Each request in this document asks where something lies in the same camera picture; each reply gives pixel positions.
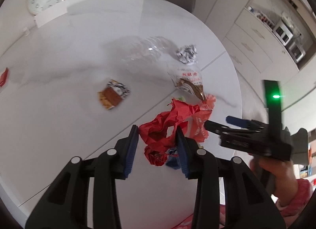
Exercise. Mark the pink pyjama sleeve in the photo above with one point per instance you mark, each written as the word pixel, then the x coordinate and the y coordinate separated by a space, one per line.
pixel 298 203

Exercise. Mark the white drawer cabinet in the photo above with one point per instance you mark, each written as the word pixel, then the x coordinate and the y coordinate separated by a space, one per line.
pixel 269 39

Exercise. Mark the clear plastic bottle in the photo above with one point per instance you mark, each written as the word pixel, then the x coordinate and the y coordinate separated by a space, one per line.
pixel 147 50

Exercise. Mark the small red wrapper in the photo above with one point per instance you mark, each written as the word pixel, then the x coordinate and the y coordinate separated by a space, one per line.
pixel 3 77

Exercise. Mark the blue crumpled wrapper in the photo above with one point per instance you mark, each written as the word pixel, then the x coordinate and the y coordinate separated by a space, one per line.
pixel 173 159

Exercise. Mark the round white table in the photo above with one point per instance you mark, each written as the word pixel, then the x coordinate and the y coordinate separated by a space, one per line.
pixel 78 84

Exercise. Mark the clear brown snack wrapper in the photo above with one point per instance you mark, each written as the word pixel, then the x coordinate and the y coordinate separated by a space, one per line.
pixel 187 80

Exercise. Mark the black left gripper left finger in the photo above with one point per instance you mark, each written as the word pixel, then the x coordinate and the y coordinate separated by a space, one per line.
pixel 64 204

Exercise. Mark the person's right hand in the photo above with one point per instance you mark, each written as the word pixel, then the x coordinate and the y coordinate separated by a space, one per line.
pixel 286 185

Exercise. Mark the red plastic bag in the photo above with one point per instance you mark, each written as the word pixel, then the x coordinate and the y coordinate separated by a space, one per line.
pixel 159 134

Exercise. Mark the brown orange snack packet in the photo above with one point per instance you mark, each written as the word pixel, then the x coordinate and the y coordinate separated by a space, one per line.
pixel 113 94

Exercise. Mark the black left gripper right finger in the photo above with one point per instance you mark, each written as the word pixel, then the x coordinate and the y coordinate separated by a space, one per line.
pixel 247 204

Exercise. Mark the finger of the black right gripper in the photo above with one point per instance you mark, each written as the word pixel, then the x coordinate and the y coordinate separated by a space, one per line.
pixel 220 129
pixel 244 123

